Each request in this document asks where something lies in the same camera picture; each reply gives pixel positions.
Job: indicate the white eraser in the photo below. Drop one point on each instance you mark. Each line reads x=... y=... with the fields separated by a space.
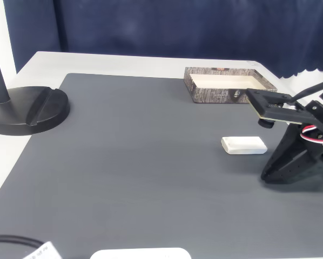
x=245 y=145

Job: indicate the patterned grey cardboard box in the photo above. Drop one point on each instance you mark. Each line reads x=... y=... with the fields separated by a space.
x=210 y=95

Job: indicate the grey desk mat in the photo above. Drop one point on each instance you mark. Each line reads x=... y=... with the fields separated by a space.
x=150 y=162

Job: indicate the dark blue curtain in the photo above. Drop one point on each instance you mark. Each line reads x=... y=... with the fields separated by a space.
x=177 y=27

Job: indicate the white rounded device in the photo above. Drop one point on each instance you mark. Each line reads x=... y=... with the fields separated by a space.
x=140 y=254

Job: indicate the white paper label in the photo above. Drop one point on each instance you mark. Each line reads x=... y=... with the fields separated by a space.
x=46 y=251

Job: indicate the black stand with round base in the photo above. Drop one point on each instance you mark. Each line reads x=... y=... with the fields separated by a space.
x=15 y=113

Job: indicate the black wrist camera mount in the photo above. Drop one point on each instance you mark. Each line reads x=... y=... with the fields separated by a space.
x=261 y=108

